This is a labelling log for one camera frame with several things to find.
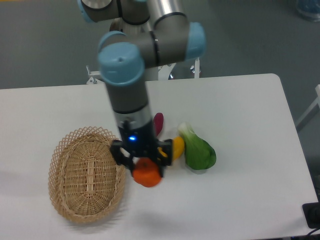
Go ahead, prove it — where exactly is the black device at table edge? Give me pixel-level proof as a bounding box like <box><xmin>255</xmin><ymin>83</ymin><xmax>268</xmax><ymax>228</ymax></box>
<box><xmin>302</xmin><ymin>202</ymin><xmax>320</xmax><ymax>229</ymax></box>

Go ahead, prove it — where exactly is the white frame at right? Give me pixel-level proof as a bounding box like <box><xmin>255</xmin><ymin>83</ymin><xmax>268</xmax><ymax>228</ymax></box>
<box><xmin>295</xmin><ymin>84</ymin><xmax>320</xmax><ymax>132</ymax></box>

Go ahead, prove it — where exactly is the purple sweet potato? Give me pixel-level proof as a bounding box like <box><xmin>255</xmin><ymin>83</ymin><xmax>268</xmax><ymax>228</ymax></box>
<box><xmin>153</xmin><ymin>112</ymin><xmax>164</xmax><ymax>136</ymax></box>

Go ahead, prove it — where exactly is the yellow mango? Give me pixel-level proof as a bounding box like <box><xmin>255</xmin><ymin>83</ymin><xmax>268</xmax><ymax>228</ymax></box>
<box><xmin>157</xmin><ymin>136</ymin><xmax>185</xmax><ymax>162</ymax></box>

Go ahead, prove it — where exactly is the blue object top right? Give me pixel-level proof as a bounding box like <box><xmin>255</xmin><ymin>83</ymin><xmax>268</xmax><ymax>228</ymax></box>
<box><xmin>296</xmin><ymin>0</ymin><xmax>320</xmax><ymax>22</ymax></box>

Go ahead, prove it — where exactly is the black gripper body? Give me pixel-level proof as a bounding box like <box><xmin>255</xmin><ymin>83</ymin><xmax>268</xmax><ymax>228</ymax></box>
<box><xmin>109</xmin><ymin>119</ymin><xmax>173</xmax><ymax>167</ymax></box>

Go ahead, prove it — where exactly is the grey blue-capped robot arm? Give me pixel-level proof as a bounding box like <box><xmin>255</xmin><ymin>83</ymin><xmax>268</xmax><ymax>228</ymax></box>
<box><xmin>77</xmin><ymin>0</ymin><xmax>207</xmax><ymax>175</ymax></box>

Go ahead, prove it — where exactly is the green bok choy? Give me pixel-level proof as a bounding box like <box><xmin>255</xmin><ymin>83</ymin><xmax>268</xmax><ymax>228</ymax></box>
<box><xmin>177</xmin><ymin>122</ymin><xmax>217</xmax><ymax>171</ymax></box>

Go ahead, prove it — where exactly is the woven wicker basket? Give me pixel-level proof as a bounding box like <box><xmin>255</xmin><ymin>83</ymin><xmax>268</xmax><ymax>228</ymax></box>
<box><xmin>48</xmin><ymin>126</ymin><xmax>126</xmax><ymax>224</ymax></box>

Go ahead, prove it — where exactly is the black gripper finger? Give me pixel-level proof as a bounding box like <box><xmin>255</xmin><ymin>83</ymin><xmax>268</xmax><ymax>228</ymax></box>
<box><xmin>122</xmin><ymin>157</ymin><xmax>135</xmax><ymax>175</ymax></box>
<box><xmin>151</xmin><ymin>158</ymin><xmax>166</xmax><ymax>178</ymax></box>

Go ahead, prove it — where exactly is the orange fruit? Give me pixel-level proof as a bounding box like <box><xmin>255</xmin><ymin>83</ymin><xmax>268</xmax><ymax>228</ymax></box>
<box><xmin>132</xmin><ymin>158</ymin><xmax>162</xmax><ymax>188</ymax></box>

